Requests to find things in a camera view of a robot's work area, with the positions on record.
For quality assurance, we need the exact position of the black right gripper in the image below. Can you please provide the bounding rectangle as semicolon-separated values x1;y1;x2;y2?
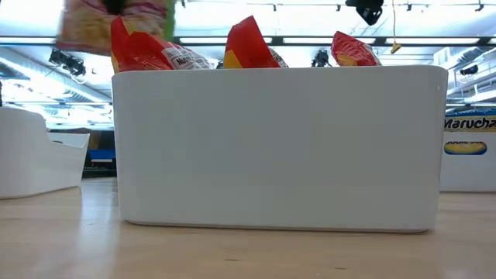
344;0;385;27

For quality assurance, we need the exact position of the green Maruchan ramen pack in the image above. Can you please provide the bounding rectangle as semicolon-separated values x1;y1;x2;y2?
55;0;176;56

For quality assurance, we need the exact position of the blue Maruchan ramen pack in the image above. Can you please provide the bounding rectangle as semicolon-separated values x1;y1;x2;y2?
443;107;496;157

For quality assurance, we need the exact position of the white plastic bin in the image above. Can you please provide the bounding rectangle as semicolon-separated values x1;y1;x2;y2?
439;129;496;194
0;106;91;200
111;64;450;233

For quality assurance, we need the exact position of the ceiling spotlight track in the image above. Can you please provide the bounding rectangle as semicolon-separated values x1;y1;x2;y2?
176;1;496;12

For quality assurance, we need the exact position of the blue background box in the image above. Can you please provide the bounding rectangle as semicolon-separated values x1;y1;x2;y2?
87;148;117;163

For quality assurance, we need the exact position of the yellow hanging cord tag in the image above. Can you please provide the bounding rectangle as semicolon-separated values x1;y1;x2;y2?
389;0;403;55

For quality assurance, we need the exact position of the black ceiling light rail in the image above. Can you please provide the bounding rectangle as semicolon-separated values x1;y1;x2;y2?
0;36;496;47

